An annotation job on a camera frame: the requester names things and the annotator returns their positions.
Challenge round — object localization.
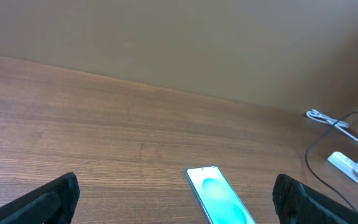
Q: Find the white power strip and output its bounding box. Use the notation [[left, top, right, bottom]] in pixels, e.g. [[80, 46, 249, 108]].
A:
[[328, 152, 358, 183]]

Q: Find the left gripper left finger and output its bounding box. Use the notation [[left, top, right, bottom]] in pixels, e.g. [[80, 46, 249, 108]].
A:
[[0, 172, 80, 224]]

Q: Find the white power strip cord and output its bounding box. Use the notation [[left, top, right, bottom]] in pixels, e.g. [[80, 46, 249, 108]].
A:
[[305, 109, 358, 152]]

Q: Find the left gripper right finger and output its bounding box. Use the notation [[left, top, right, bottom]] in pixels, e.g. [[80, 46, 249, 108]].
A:
[[272, 174, 358, 224]]

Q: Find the black USB charging cable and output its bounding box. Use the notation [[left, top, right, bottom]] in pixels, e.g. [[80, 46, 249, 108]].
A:
[[305, 111, 358, 214]]

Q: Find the teal Galaxy smartphone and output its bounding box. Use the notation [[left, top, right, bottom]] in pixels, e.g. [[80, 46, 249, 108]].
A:
[[185, 166, 255, 224]]

